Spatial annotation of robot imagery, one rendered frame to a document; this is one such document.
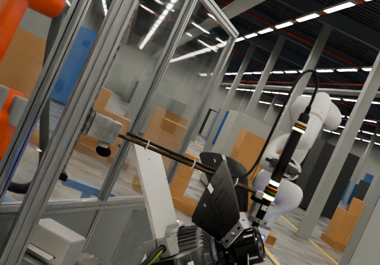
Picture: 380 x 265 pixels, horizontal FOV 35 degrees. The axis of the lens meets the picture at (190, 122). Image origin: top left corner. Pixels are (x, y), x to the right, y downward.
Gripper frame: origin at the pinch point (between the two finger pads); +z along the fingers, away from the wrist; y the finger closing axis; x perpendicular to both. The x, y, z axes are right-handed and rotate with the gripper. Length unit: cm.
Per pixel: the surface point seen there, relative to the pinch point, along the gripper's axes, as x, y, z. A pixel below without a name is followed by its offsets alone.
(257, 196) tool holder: -12.7, 2.7, 3.6
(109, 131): -12, 48, 37
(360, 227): -15, -38, -179
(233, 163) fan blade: -6.4, 16.7, -6.2
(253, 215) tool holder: -19.4, 1.5, 2.7
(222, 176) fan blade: -10.0, 11.0, 31.0
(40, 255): -60, 56, 26
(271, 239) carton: -123, 64, -826
